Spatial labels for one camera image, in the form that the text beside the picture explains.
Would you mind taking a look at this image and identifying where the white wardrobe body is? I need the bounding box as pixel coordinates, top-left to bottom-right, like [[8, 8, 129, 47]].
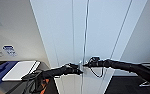
[[28, 0, 149, 94]]

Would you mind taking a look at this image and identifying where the white wire frame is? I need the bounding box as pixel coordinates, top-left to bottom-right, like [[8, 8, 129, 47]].
[[138, 79, 150, 89]]

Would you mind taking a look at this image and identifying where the orange folding stand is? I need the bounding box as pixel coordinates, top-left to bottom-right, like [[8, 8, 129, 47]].
[[40, 79, 49, 94]]

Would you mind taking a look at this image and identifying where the flat white board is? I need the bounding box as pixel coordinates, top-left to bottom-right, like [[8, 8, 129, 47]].
[[1, 60, 42, 82]]

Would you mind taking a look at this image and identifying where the white door handle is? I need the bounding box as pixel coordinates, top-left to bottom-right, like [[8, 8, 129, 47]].
[[85, 58, 91, 66], [77, 59, 83, 68]]

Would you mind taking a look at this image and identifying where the wall plate with blue print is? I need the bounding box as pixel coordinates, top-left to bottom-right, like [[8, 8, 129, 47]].
[[2, 45, 17, 57]]

